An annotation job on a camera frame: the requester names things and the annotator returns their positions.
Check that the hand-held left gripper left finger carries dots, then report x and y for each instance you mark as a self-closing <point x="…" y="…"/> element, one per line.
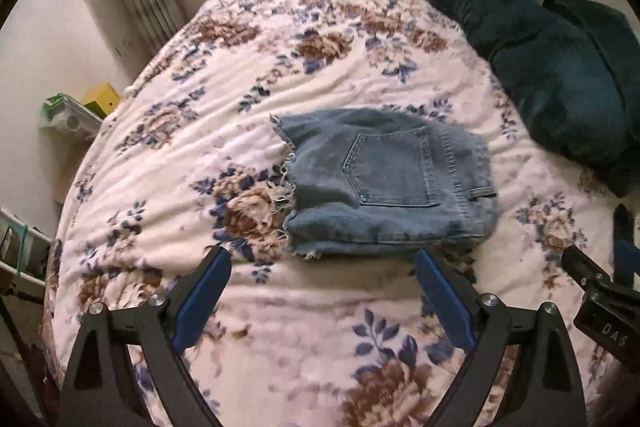
<point x="200" y="297"/>

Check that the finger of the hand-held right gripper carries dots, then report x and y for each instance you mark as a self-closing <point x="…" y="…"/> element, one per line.
<point x="582" y="269"/>
<point x="625" y="242"/>

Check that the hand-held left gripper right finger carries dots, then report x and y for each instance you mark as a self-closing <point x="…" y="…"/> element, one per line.
<point x="447" y="297"/>

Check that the blue denim short pants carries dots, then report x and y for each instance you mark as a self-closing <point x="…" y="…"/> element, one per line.
<point x="387" y="187"/>

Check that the floral blanket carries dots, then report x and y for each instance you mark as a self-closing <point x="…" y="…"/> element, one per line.
<point x="310" y="217"/>

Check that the shelf rack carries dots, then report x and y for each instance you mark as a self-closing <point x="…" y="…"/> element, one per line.
<point x="22" y="252"/>

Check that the dark green pillow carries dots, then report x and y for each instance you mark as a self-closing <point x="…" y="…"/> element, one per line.
<point x="540" y="77"/>
<point x="600" y="37"/>

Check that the clear plastic storage box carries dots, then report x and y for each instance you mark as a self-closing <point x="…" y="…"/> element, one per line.
<point x="70" y="119"/>

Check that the yellow box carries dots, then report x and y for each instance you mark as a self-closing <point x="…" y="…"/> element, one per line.
<point x="102" y="99"/>

